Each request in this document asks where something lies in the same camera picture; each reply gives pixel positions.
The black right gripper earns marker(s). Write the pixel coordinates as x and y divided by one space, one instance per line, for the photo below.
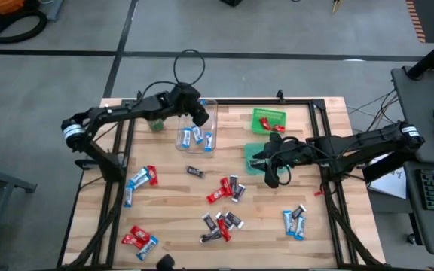
292 154

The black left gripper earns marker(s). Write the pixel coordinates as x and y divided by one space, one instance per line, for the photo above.
185 98

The blue white candy bar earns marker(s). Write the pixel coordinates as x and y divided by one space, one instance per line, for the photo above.
187 137
300 228
288 223
208 142
138 175
197 134
143 181
128 196
147 248

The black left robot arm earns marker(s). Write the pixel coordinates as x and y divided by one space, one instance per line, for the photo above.
126 109

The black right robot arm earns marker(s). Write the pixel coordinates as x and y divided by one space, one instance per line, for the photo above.
371 141

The teal plastic container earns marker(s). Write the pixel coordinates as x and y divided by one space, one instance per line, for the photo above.
249 169

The green Sprite can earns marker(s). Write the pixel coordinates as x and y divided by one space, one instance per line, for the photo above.
156 125

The small green mesh basket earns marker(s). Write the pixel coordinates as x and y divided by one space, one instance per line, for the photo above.
256 113

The clear plastic bin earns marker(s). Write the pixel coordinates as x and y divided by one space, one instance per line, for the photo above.
181 148

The white paper sheet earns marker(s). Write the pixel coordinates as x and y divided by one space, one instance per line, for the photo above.
392 184

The yellow wooden stick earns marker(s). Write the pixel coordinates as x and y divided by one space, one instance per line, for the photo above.
337 5

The black stand pole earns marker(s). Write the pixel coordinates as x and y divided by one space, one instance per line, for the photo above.
431 56

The grey metal table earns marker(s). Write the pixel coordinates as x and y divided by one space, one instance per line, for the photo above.
6 180

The orange shop vacuum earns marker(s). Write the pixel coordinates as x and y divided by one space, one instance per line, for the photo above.
6 4

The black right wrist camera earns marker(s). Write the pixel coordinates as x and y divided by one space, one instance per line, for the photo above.
272 180

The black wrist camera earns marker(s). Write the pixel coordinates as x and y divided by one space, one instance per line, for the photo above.
201 117
272 180

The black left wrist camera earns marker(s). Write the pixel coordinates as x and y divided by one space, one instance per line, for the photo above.
201 117

